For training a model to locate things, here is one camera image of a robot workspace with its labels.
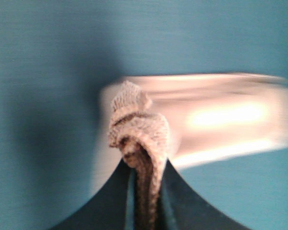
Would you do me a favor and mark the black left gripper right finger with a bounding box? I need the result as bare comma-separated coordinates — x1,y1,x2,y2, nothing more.
162,161,248,230

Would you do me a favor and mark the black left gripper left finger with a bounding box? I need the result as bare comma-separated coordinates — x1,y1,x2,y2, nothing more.
51,160,131,230

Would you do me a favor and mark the brown towel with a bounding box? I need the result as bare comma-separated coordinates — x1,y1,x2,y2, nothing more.
97,72,288,230

